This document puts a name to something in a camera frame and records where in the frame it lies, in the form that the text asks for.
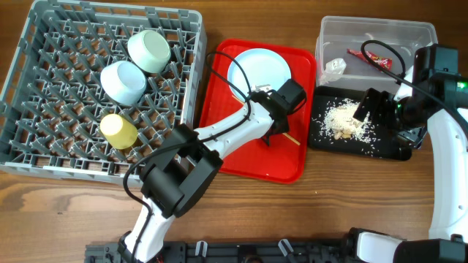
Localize large light blue plate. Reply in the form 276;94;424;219
227;48;292;96

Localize red plastic tray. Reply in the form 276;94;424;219
199;39;317;184

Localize rice and food scraps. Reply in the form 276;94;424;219
311;97;380;156

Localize red snack wrapper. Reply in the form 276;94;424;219
347;49;393;70

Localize white napkin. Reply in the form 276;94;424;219
320;58;347;85

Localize light green bowl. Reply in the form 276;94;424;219
127;30;171;74

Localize yellow cup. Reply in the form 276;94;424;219
99;114;137;150

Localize wooden chopstick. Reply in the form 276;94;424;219
231;95;301;145

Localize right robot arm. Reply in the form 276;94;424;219
341;44;467;262

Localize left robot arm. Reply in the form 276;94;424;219
118;79;306;262

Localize grey dishwasher rack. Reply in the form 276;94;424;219
1;1;207;184

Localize black plastic tray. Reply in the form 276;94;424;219
308;86;426;161

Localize clear plastic bin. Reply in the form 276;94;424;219
315;16;438;94

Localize left black cable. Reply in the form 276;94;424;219
122;50;253;263

